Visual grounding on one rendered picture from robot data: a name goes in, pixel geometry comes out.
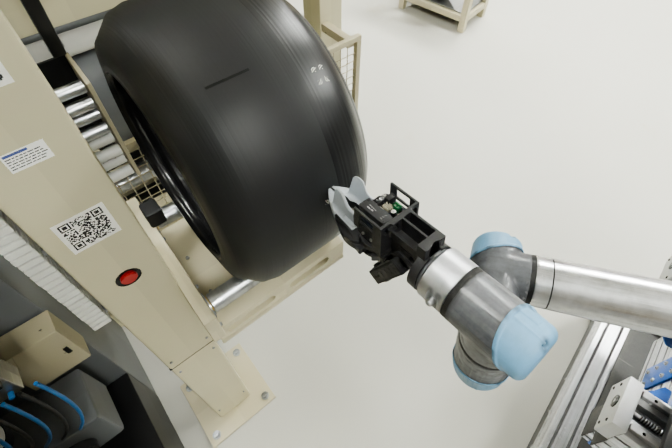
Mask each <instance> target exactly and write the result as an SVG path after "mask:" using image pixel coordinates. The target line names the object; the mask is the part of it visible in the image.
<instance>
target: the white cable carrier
mask: <svg viewBox="0 0 672 448"><path fill-rule="evenodd" d="M0 254H1V255H2V256H4V258H5V259H6V260H8V261H10V263H11V264H12V265H13V266H15V267H18V269H20V270H21V271H22V272H23V271H24V274H25V275H27V276H28V277H30V279H31V280H33V281H34V282H35V283H36V284H37V285H38V286H40V287H42V288H43V289H44V290H47V292H48V293H49V294H50V295H52V297H54V298H55V299H57V301H58V302H60V303H62V304H63V305H64V306H66V307H67V308H68V309H69V310H70V311H71V312H72V313H74V314H75V315H76V316H77V317H78V318H80V320H82V321H84V322H85V323H86V324H88V325H89V326H90V327H91V328H92V329H93V330H95V331H96V330H98V329H99V328H101V327H102V326H104V325H105V324H107V323H109V322H110V321H112V319H111V317H110V315H109V313H108V310H107V309H106V308H105V307H103V306H102V305H101V304H100V303H99V302H98V301H97V300H96V299H95V298H94V297H93V296H92V295H91V294H90V293H89V292H88V291H86V290H85V289H84V288H83V287H82V286H81V285H80V284H79V283H78V282H77V281H76V280H75V279H74V278H73V277H72V276H71V275H69V274H68V273H67V272H66V271H65V270H64V269H63V268H62V267H61V266H60V265H59V264H58V263H57V262H56V261H55V260H54V259H52V258H51V257H50V256H49V255H48V254H47V253H46V252H45V251H44V250H43V249H42V248H41V247H40V246H39V245H38V244H37V243H35V242H34V241H33V240H32V239H31V238H30V237H29V236H28V235H27V234H26V233H25V232H24V231H23V230H22V229H21V228H20V227H18V226H17V225H16V224H15V223H14V222H13V221H12V220H11V219H10V218H9V217H8V216H7V215H6V214H5V213H4V212H3V211H1V210H0Z"/></svg>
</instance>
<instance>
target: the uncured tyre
mask: <svg viewBox="0 0 672 448"><path fill-rule="evenodd" d="M94 46H95V51H96V55H97V58H98V61H99V63H100V66H101V68H102V71H103V73H104V76H105V79H106V81H107V84H108V86H109V89H110V91H111V93H112V96H113V98H114V100H115V102H116V104H117V106H118V108H119V110H120V112H121V114H122V116H123V118H124V120H125V122H126V124H127V126H128V128H129V129H130V131H131V133H132V135H133V137H134V138H135V140H136V142H137V144H138V145H139V147H140V149H141V151H142V152H143V154H144V156H145V157H146V159H147V161H148V163H149V164H150V166H151V168H152V169H153V171H154V172H155V174H156V176H157V177H158V179H159V181H160V182H161V184H162V185H163V187H164V188H165V190H166V192H167V193H168V195H169V196H170V198H171V199H172V201H173V202H174V204H175V205H176V207H177V208H178V210H179V211H180V213H181V214H182V216H183V217H184V219H185V220H186V222H187V223H188V224H189V226H190V227H191V229H192V230H193V231H194V233H195V234H196V235H197V237H198V238H199V239H200V241H201V242H202V243H203V244H204V246H205V247H206V248H207V249H208V250H209V251H210V253H211V254H212V255H213V256H214V257H215V258H216V259H217V260H218V261H219V262H220V263H221V265H222V266H223V267H224V268H225V269H226V270H227V271H228V272H229V273H230V274H231V275H233V276H234V277H235V278H238V279H245V280H252V281H259V282H265V281H268V280H271V279H273V278H276V277H279V276H281V275H282V274H284V273H285V272H287V271H288V270H290V269H291V268H292V267H294V266H295V265H297V264H298V263H300V262H301V261H303V260H304V259H305V258H307V257H308V256H310V255H311V254H313V253H314V252H315V251H317V250H318V249H320V248H321V247H323V246H324V245H326V244H327V243H328V242H330V241H331V240H333V239H334V238H336V237H337V236H338V235H340V231H339V229H338V226H337V224H336V221H335V218H334V215H333V212H332V209H331V206H329V207H328V208H326V209H325V210H324V204H323V200H322V199H323V198H325V197H326V196H328V189H329V188H331V187H332V186H339V187H345V188H350V185H351V182H352V179H353V177H355V176H357V177H359V178H361V179H362V180H363V182H364V184H365V186H366V180H367V171H368V160H367V149H366V142H365V137H364V132H363V128H362V124H361V121H360V117H359V114H358V111H357V108H356V105H355V103H354V100H353V97H352V95H351V92H350V90H349V88H348V86H347V83H346V81H345V79H344V77H343V75H342V73H341V71H340V69H339V67H338V65H337V63H336V62H335V60H334V58H333V56H332V55H331V53H330V51H329V50H328V48H327V47H326V45H325V44H324V42H323V41H322V39H321V38H320V36H319V35H318V34H317V32H316V31H315V30H314V28H313V27H312V26H311V25H310V23H309V22H308V21H307V20H306V19H305V18H304V16H303V15H302V14H301V13H300V12H299V11H298V10H297V9H296V8H295V7H294V6H293V5H292V4H290V3H289V2H288V1H287V0H126V1H123V2H121V3H119V4H118V5H117V6H115V7H114V8H113V9H111V10H110V11H109V12H107V13H106V14H105V16H104V18H103V21H102V24H101V26H100V29H99V32H98V35H97V37H96V40H95V43H94ZM320 60H321V61H322V63H323V65H324V67H325V68H326V70H327V72H328V74H329V76H330V78H331V80H332V82H333V83H332V84H330V85H328V86H326V87H324V88H322V89H320V90H319V88H318V86H317V84H316V82H315V80H314V78H313V77H312V75H311V73H310V71H309V69H308V68H307V65H309V64H311V63H314V62H317V61H320ZM247 68H249V71H247V72H245V73H242V74H240V75H238V76H236V77H234V78H231V79H229V80H227V81H225V82H222V83H220V84H218V85H216V86H213V87H211V88H209V89H207V90H206V89H205V88H204V87H206V86H209V85H211V84H213V83H215V82H218V81H220V80H222V79H224V78H227V77H229V76H231V75H233V74H236V73H238V72H240V71H242V70H245V69H247Z"/></svg>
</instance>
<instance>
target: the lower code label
mask: <svg viewBox="0 0 672 448"><path fill-rule="evenodd" d="M50 229H51V230H52V231H53V232H54V234H55V235H56V236H57V237H58V238H59V239H60V240H61V241H62V242H63V243H64V244H65V245H66V246H67V247H68V248H69V249H70V250H71V251H72V252H73V253H74V254H75V255H76V254H78V253H80V252H82V251H83V250H85V249H87V248H89V247H91V246H93V245H94V244H96V243H98V242H100V241H102V240H104V239H105V238H107V237H109V236H111V235H113V234H115V233H116V232H118V231H120V230H122V229H121V228H120V226H119V225H118V223H117V222H116V221H115V219H114V218H113V216H112V215H111V214H110V212H109V211H108V210H107V208H106V207H105V205H104V204H103V203H102V202H100V203H98V204H96V205H94V206H92V207H90V208H88V209H86V210H84V211H82V212H80V213H78V214H76V215H74V216H73V217H71V218H69V219H67V220H65V221H63V222H61V223H59V224H57V225H55V226H53V227H51V228H50Z"/></svg>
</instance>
